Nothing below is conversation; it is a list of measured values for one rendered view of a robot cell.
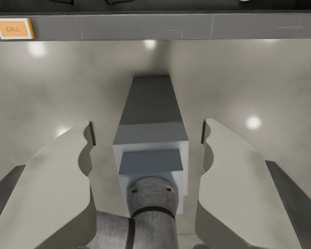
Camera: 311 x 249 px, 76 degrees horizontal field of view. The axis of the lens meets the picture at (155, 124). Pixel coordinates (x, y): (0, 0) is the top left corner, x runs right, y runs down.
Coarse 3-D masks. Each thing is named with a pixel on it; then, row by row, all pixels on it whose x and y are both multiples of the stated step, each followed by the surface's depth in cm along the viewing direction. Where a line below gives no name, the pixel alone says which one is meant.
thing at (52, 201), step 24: (48, 144) 9; (72, 144) 9; (24, 168) 8; (48, 168) 8; (72, 168) 8; (24, 192) 7; (48, 192) 7; (72, 192) 7; (0, 216) 6; (24, 216) 6; (48, 216) 6; (72, 216) 6; (0, 240) 5; (24, 240) 5; (48, 240) 5; (72, 240) 6
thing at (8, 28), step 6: (0, 24) 32; (6, 24) 32; (12, 24) 32; (18, 24) 32; (24, 24) 32; (30, 24) 33; (0, 30) 32; (6, 30) 32; (12, 30) 32; (18, 30) 32; (24, 30) 32; (6, 36) 33; (12, 36) 33; (18, 36) 33; (24, 36) 33
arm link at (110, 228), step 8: (96, 216) 41; (104, 216) 42; (112, 216) 43; (120, 216) 44; (104, 224) 40; (112, 224) 41; (120, 224) 41; (128, 224) 42; (104, 232) 39; (112, 232) 39; (120, 232) 40; (96, 240) 38; (104, 240) 38; (112, 240) 38; (120, 240) 39; (96, 248) 37; (104, 248) 37; (112, 248) 38; (120, 248) 38
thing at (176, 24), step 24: (48, 24) 33; (72, 24) 33; (96, 24) 33; (120, 24) 33; (144, 24) 33; (168, 24) 33; (192, 24) 33; (216, 24) 33; (240, 24) 33; (264, 24) 33; (288, 24) 33
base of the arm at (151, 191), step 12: (144, 180) 54; (156, 180) 54; (168, 180) 56; (132, 192) 55; (144, 192) 52; (156, 192) 52; (168, 192) 55; (132, 204) 52; (144, 204) 50; (156, 204) 49; (168, 204) 51; (132, 216) 49
